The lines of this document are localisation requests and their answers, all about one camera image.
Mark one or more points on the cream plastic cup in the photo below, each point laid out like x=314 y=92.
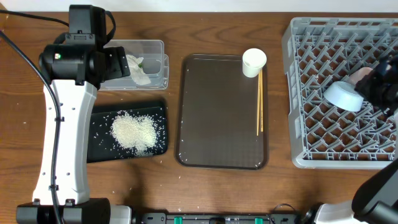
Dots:
x=253 y=61

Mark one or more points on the grey plastic dishwasher rack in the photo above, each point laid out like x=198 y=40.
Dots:
x=318 y=51

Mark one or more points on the pile of white rice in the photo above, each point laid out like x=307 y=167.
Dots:
x=135 y=133

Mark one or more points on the pink plastic cup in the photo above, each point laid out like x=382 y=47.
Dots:
x=359 y=75

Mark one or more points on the black tray bin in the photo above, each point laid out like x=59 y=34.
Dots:
x=103 y=147

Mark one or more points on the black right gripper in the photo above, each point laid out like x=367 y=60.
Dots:
x=364 y=86

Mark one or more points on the clear plastic bin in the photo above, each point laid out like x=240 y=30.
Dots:
x=155 y=65

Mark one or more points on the white tissue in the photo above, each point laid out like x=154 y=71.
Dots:
x=136 y=70

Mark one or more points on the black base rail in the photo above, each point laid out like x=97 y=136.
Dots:
x=275 y=216

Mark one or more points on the light blue bowl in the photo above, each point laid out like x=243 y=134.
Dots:
x=343 y=95

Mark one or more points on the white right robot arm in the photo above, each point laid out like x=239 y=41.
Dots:
x=376 y=200

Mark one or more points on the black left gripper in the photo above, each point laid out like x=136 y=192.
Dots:
x=118 y=64

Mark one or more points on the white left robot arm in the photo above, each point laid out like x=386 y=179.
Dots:
x=62 y=194

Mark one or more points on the wooden chopstick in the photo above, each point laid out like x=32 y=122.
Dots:
x=261 y=101
x=258 y=102

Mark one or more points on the dark brown serving tray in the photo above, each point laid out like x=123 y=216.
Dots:
x=217 y=124

